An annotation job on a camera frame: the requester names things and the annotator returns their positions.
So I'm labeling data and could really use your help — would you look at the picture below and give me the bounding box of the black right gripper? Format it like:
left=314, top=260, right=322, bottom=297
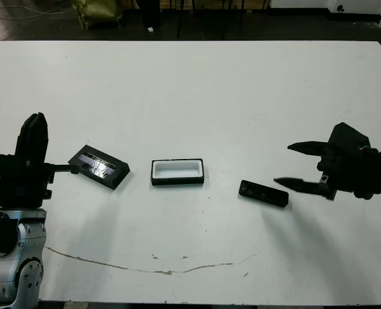
left=273, top=140, right=381, bottom=202

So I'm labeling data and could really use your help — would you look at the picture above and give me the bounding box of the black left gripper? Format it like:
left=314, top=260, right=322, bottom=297
left=0, top=112, right=79, bottom=209

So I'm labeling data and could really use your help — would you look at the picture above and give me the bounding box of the black slim camera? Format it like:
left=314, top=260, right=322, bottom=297
left=237, top=179, right=290, bottom=209

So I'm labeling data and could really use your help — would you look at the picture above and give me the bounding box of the black box lid shiny window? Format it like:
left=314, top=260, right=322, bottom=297
left=67, top=144, right=132, bottom=191

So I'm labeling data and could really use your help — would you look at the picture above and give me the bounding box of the black box with white insert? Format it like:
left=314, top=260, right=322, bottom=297
left=151, top=157, right=206, bottom=187

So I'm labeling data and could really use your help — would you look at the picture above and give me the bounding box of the green sack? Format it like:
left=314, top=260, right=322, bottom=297
left=70, top=0, right=124, bottom=32

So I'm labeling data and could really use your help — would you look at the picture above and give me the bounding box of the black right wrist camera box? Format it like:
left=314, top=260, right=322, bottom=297
left=328, top=122, right=371, bottom=151

